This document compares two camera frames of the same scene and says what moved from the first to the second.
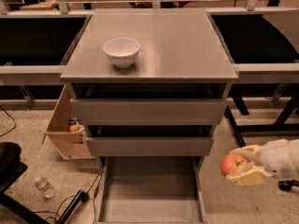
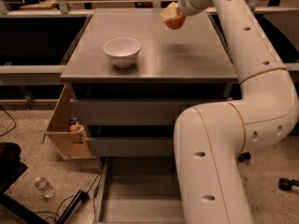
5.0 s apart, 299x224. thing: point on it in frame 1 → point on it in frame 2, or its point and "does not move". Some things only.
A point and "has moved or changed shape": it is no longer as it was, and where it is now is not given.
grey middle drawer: x=149 y=140 does not move
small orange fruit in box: x=72 y=128 does not move
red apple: x=232 y=163 has moved or changed shape
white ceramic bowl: x=122 y=51 does not move
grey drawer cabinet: x=150 y=123 does not move
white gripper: x=276 y=160 → x=186 y=4
